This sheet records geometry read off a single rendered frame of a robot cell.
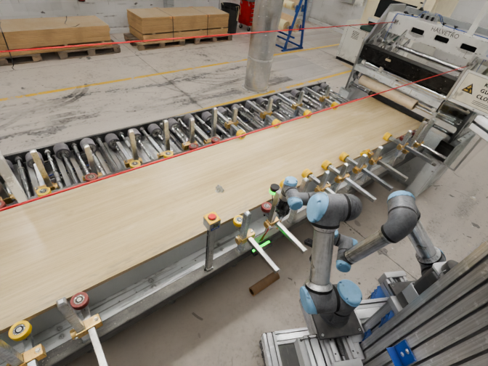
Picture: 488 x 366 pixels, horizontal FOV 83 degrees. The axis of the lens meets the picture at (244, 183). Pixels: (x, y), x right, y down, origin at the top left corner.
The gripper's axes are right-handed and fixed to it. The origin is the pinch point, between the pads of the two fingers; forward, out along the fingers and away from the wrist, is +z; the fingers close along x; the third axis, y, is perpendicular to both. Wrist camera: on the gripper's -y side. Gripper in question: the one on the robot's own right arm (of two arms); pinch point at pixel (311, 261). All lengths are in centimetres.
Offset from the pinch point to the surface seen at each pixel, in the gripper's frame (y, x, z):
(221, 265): -35, -47, 13
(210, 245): -36, -56, -17
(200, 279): -34, -63, 13
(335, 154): -65, 102, -7
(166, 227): -67, -69, -7
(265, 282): -27, 1, 75
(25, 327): -47, -147, -8
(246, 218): -36, -31, -25
